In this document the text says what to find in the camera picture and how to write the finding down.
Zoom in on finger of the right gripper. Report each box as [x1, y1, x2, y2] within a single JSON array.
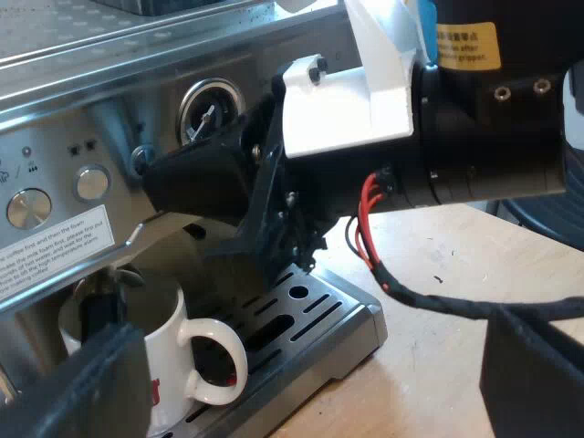
[[141, 136, 251, 225], [204, 73, 329, 285]]

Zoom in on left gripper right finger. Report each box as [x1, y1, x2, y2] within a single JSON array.
[[478, 304, 584, 438]]

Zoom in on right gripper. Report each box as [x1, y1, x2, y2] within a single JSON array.
[[283, 59, 568, 238]]

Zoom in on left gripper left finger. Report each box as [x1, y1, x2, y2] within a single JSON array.
[[0, 322, 152, 438]]

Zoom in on white mug with red print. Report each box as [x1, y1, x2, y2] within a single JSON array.
[[57, 272, 250, 435]]

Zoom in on steel espresso machine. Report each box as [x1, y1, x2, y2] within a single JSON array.
[[0, 0, 390, 438]]

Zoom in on black wrapped cable, red wires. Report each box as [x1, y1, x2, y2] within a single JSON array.
[[344, 167, 584, 330]]

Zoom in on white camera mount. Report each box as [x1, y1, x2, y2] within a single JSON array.
[[279, 0, 440, 159]]

